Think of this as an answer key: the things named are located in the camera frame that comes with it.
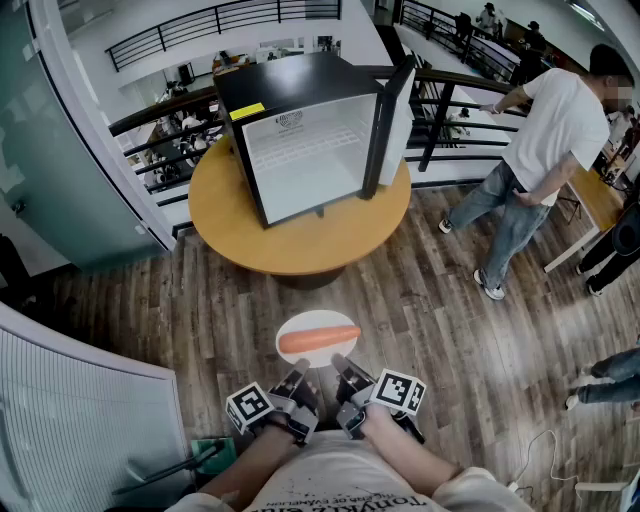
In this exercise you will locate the person's left forearm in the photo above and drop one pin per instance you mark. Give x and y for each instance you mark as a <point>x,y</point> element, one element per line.
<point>250,460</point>

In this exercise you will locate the round wooden table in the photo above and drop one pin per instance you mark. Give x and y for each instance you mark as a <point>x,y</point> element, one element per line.
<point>325,245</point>

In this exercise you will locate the person's right forearm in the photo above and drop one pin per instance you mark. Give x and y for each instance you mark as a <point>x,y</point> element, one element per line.
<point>405,455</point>

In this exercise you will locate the green plastic box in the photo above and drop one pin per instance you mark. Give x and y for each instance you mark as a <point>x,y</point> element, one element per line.
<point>220,455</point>

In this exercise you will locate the white ribbed panel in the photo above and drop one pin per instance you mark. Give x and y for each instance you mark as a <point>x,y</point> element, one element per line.
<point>75,415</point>

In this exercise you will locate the wooden desk with white legs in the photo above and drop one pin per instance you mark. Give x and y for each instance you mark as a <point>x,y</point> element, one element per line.
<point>597,200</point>

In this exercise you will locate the white round plate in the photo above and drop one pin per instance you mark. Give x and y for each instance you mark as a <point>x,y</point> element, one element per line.
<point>315,318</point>

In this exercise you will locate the black railing with wooden handrail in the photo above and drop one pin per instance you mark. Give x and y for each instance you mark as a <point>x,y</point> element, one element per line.
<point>150,116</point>

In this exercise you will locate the orange carrot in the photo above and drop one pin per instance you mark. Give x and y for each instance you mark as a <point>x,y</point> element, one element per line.
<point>315,340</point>

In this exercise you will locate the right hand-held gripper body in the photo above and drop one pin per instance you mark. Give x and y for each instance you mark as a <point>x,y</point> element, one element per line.
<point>397,391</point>

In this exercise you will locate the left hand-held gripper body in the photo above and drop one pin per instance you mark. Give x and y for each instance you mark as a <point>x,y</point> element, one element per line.
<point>250,405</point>

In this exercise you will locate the black metal balcony railing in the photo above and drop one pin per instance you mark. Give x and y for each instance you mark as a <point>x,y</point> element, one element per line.
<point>161,37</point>
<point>401,12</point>

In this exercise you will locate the person's white printed shirt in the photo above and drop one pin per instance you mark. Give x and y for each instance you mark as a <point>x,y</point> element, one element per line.
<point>340,475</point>

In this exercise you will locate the frosted glass door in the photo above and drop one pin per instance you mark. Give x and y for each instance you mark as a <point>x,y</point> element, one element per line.
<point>60,175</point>

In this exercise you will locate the black mini fridge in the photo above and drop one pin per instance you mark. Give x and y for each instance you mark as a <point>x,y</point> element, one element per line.
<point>300,85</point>

